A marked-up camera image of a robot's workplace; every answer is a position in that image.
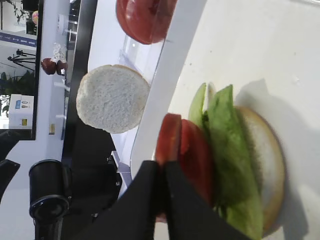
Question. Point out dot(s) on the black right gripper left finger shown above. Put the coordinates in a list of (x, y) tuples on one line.
[(133, 216)]

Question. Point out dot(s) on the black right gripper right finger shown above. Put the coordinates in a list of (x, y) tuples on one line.
[(189, 217)]

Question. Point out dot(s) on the sausage patty slice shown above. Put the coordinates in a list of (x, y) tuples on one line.
[(166, 150)]

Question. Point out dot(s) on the lettuce leaf on sandwich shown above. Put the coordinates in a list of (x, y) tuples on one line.
[(237, 192)]

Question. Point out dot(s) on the tomato slice on sandwich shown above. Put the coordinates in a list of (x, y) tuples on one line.
[(196, 161)]

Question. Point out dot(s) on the standing tomato slices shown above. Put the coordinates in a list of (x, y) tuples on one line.
[(146, 21)]

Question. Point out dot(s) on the bottom bun on tray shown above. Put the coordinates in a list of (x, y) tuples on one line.
[(268, 164)]

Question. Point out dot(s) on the standing white bun half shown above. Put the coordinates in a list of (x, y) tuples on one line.
[(112, 98)]

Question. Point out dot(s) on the white cardboard box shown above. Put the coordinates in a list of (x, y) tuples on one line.
[(20, 113)]

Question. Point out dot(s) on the red apples in background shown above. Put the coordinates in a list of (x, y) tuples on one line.
[(50, 67)]

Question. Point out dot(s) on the cream metal tray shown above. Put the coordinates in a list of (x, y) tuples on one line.
[(269, 50)]

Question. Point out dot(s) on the clear rail left of tray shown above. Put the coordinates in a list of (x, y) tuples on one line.
[(150, 62)]

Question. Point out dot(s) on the black camera tripod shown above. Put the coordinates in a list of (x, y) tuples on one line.
[(23, 59)]

